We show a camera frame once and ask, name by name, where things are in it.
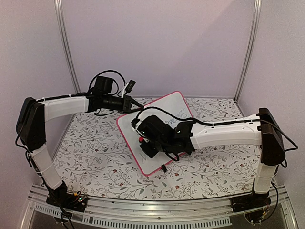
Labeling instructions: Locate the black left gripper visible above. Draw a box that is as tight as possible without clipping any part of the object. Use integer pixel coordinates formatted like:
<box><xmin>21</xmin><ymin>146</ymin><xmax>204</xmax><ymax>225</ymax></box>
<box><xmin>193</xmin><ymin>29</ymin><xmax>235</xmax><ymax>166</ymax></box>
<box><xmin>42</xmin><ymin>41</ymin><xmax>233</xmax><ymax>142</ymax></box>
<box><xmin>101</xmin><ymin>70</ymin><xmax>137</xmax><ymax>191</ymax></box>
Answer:
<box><xmin>102</xmin><ymin>94</ymin><xmax>144</xmax><ymax>114</ymax></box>

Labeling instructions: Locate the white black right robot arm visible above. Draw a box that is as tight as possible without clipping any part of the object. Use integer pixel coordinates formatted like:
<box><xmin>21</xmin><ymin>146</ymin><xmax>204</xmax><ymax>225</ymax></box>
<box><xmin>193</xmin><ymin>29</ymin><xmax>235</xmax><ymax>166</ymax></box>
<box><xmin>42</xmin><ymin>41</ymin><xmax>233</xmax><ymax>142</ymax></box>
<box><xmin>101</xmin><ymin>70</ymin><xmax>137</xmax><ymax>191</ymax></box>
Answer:
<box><xmin>131</xmin><ymin>108</ymin><xmax>285</xmax><ymax>208</ymax></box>

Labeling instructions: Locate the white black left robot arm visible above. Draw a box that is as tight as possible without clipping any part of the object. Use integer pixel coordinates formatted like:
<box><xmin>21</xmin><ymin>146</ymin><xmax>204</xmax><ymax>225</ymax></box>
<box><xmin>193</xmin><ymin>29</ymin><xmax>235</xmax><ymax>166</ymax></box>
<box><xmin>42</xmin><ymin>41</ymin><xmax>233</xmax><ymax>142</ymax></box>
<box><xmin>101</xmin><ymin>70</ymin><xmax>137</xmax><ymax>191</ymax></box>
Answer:
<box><xmin>15</xmin><ymin>75</ymin><xmax>143</xmax><ymax>207</ymax></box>

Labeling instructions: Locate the black whiteboard foot clip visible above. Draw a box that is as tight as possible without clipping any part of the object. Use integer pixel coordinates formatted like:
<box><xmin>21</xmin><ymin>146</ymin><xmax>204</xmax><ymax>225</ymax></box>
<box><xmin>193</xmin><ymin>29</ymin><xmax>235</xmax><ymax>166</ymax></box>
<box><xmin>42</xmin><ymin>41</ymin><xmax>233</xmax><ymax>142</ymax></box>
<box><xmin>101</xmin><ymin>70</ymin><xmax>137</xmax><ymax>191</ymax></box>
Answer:
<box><xmin>161</xmin><ymin>165</ymin><xmax>167</xmax><ymax>173</ymax></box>

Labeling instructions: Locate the floral patterned table mat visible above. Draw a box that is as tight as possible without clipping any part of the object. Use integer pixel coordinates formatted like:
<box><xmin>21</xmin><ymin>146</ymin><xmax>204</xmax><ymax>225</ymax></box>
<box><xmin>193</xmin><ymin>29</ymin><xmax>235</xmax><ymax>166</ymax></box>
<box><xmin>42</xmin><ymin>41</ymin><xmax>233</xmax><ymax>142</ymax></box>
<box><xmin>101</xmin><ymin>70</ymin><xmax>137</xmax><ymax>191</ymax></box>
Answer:
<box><xmin>54</xmin><ymin>110</ymin><xmax>260</xmax><ymax>200</ymax></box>

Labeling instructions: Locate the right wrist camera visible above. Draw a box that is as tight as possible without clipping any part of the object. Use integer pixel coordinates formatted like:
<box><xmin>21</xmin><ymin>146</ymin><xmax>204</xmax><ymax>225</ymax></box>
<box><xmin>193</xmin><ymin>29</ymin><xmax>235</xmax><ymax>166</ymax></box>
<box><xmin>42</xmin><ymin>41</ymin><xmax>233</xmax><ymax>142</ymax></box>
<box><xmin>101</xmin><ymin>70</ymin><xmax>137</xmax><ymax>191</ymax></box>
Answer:
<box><xmin>131</xmin><ymin>118</ymin><xmax>142</xmax><ymax>134</ymax></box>

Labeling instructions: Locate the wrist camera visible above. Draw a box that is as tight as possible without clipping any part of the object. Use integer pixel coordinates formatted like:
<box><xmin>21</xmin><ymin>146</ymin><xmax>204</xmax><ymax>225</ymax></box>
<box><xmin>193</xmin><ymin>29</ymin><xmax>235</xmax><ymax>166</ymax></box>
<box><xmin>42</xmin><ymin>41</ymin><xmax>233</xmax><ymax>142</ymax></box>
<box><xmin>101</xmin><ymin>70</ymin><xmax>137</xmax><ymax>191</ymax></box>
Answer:
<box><xmin>120</xmin><ymin>80</ymin><xmax>136</xmax><ymax>98</ymax></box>
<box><xmin>131</xmin><ymin>118</ymin><xmax>142</xmax><ymax>134</ymax></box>

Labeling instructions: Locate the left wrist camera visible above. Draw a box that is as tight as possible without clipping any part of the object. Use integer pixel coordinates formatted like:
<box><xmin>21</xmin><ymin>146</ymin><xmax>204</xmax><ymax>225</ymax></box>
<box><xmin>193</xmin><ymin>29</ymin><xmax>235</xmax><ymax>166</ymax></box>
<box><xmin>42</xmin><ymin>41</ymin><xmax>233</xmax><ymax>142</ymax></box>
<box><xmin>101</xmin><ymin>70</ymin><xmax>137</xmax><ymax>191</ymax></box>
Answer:
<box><xmin>120</xmin><ymin>80</ymin><xmax>136</xmax><ymax>98</ymax></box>

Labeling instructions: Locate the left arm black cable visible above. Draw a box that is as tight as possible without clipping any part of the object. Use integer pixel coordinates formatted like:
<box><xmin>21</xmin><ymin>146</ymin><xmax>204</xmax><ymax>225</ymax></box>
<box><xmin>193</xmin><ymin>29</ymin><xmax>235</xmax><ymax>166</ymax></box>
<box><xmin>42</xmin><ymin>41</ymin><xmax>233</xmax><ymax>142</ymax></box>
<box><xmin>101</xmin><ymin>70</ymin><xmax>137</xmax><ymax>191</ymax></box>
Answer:
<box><xmin>88</xmin><ymin>70</ymin><xmax>127</xmax><ymax>96</ymax></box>

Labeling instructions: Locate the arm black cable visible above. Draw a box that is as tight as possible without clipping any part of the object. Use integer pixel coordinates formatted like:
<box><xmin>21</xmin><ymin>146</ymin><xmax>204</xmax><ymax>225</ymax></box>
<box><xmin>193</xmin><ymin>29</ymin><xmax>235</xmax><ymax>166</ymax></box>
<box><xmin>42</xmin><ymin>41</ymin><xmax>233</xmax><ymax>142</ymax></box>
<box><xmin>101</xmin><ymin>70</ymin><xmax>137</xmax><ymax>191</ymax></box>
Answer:
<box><xmin>88</xmin><ymin>70</ymin><xmax>127</xmax><ymax>96</ymax></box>
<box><xmin>134</xmin><ymin>106</ymin><xmax>299</xmax><ymax>167</ymax></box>

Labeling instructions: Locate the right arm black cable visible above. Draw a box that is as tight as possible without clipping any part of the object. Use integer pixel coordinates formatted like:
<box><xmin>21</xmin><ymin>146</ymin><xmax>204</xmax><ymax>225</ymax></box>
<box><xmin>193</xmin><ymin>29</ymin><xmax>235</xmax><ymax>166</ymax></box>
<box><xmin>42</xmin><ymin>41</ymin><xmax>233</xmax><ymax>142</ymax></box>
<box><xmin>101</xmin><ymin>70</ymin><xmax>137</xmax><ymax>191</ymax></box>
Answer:
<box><xmin>134</xmin><ymin>106</ymin><xmax>299</xmax><ymax>167</ymax></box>

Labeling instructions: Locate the aluminium front rail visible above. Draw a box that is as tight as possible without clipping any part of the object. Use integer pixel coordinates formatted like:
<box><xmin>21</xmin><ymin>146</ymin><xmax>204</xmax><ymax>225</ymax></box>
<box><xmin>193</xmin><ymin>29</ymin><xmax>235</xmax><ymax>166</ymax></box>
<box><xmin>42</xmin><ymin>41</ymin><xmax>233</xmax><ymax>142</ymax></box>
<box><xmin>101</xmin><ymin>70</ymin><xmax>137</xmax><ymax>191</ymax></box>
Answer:
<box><xmin>21</xmin><ymin>185</ymin><xmax>298</xmax><ymax>229</ymax></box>

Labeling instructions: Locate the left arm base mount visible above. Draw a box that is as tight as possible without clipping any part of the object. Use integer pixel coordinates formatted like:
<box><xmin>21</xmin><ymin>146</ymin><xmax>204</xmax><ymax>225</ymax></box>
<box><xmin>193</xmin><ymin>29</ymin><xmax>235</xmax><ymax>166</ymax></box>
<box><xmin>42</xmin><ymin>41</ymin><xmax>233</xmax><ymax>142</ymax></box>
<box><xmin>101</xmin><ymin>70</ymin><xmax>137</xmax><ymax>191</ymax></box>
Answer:
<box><xmin>46</xmin><ymin>191</ymin><xmax>88</xmax><ymax>212</ymax></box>

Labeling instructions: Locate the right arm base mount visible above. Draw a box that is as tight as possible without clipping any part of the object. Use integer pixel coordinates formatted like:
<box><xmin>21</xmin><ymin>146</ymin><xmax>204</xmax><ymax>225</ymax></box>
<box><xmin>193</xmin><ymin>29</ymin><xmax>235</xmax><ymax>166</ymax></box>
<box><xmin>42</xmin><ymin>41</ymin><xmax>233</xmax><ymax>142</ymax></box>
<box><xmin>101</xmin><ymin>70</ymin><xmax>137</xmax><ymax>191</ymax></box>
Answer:
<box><xmin>230</xmin><ymin>191</ymin><xmax>271</xmax><ymax>213</ymax></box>

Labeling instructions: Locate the left aluminium corner post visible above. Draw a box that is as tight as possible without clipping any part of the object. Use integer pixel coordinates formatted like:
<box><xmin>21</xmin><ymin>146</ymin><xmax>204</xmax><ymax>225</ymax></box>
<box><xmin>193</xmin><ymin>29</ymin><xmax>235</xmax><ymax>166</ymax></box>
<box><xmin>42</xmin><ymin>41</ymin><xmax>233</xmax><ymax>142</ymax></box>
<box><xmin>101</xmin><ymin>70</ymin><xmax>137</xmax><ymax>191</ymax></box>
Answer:
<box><xmin>54</xmin><ymin>0</ymin><xmax>81</xmax><ymax>93</ymax></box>

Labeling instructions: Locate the aluminium corner post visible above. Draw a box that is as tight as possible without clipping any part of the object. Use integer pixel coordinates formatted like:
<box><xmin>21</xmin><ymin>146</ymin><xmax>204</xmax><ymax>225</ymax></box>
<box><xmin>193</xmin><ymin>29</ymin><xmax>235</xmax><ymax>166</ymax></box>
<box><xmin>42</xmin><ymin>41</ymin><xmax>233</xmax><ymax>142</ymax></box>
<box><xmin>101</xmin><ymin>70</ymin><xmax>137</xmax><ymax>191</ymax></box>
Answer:
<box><xmin>234</xmin><ymin>0</ymin><xmax>262</xmax><ymax>103</ymax></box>
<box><xmin>54</xmin><ymin>0</ymin><xmax>81</xmax><ymax>93</ymax></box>

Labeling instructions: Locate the right aluminium corner post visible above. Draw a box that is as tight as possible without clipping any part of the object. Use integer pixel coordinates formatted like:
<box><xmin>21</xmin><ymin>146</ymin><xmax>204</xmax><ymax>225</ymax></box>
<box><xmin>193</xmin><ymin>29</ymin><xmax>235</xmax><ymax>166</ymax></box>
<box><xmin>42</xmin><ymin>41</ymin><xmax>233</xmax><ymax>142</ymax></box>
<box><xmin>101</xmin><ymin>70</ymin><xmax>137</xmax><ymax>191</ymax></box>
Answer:
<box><xmin>234</xmin><ymin>0</ymin><xmax>262</xmax><ymax>103</ymax></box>

